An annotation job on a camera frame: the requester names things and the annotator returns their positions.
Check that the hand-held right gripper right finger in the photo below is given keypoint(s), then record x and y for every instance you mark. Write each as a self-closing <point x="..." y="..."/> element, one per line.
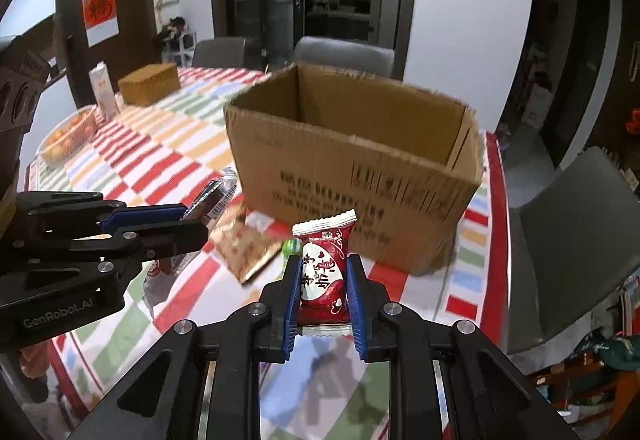
<point x="356" y="310"/>

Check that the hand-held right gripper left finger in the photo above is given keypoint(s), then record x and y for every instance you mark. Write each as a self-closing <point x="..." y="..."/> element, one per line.
<point x="290" y="315"/>

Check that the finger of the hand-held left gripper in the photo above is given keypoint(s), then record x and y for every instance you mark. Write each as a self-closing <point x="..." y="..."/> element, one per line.
<point x="140" y="214"/>
<point x="165" y="240"/>

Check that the red heart-print snack packet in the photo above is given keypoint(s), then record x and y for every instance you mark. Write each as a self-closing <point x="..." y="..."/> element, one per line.
<point x="325" y="270"/>

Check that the dark brown snack packet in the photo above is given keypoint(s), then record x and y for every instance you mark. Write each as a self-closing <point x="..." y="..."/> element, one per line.
<point x="215" y="197"/>

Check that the cardboard box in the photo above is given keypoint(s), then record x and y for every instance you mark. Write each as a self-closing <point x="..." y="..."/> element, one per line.
<point x="360" y="180"/>

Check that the green wrapped candy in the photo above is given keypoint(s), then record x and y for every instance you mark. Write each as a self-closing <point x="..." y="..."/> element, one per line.
<point x="291" y="248"/>

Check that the gold snack packet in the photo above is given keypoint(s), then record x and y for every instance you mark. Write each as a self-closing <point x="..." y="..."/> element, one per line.
<point x="245" y="245"/>

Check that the clear container of oranges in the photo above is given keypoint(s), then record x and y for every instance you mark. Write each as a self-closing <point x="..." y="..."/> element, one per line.
<point x="67" y="137"/>

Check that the white and orange carton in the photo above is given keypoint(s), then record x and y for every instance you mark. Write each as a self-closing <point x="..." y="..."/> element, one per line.
<point x="104" y="92"/>

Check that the woven wicker box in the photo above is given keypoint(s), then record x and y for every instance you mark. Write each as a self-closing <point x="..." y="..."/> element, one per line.
<point x="150" y="82"/>

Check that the small white rack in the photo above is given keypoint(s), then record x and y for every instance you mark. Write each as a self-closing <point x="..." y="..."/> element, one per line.
<point x="182" y="45"/>

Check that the grey dining chair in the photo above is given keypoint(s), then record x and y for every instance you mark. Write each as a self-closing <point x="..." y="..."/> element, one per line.
<point x="345" y="55"/>
<point x="220" y="52"/>
<point x="575" y="245"/>

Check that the red and white door poster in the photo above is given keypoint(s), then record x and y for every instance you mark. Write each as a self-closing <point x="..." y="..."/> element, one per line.
<point x="100" y="10"/>

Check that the orange wooden chair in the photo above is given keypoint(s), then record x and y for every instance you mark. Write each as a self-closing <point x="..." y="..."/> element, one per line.
<point x="590" y="385"/>

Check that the dark green bag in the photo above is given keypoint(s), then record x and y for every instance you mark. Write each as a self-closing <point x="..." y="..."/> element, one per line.
<point x="607" y="350"/>

